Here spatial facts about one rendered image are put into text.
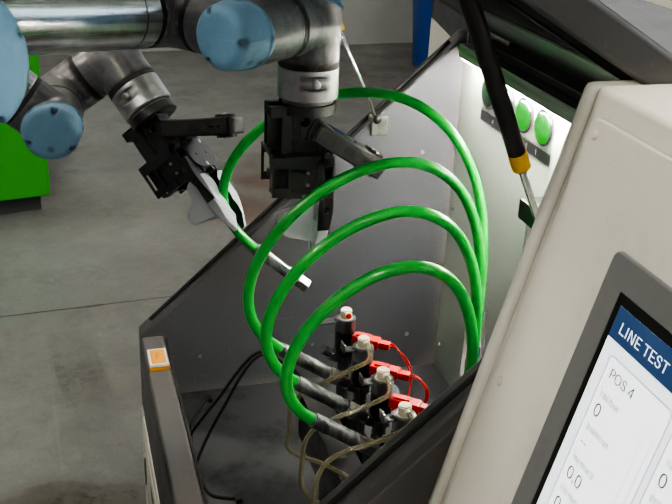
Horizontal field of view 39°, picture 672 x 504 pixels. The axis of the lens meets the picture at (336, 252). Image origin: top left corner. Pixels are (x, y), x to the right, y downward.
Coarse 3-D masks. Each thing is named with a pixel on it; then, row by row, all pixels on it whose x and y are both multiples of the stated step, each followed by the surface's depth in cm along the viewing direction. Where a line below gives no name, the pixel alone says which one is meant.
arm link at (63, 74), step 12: (72, 60) 135; (48, 72) 136; (60, 72) 135; (72, 72) 134; (60, 84) 131; (72, 84) 134; (84, 84) 135; (84, 96) 136; (96, 96) 137; (84, 108) 137
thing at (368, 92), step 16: (352, 96) 126; (368, 96) 126; (384, 96) 126; (400, 96) 126; (432, 112) 126; (256, 128) 130; (448, 128) 126; (240, 144) 131; (464, 144) 127; (464, 160) 128; (224, 176) 133; (224, 192) 134; (480, 192) 130; (480, 208) 131; (240, 240) 137
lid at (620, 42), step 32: (448, 0) 137; (480, 0) 116; (512, 0) 87; (544, 0) 80; (576, 0) 81; (512, 32) 121; (544, 32) 101; (576, 32) 82; (608, 32) 83; (640, 32) 84; (576, 64) 108; (608, 64) 93; (640, 64) 85
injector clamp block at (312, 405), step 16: (304, 400) 139; (368, 400) 139; (304, 432) 140; (320, 432) 132; (368, 432) 132; (320, 448) 131; (336, 448) 128; (336, 464) 125; (352, 464) 125; (320, 480) 133; (336, 480) 124; (320, 496) 133
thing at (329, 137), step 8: (320, 128) 117; (328, 128) 117; (336, 128) 122; (312, 136) 117; (320, 136) 117; (328, 136) 117; (336, 136) 118; (344, 136) 119; (320, 144) 117; (328, 144) 118; (336, 144) 118; (344, 144) 118; (352, 144) 119; (360, 144) 122; (336, 152) 118; (344, 152) 119; (352, 152) 119; (360, 152) 119; (368, 152) 120; (376, 152) 121; (352, 160) 120; (360, 160) 120; (368, 160) 120; (368, 176) 122; (376, 176) 122
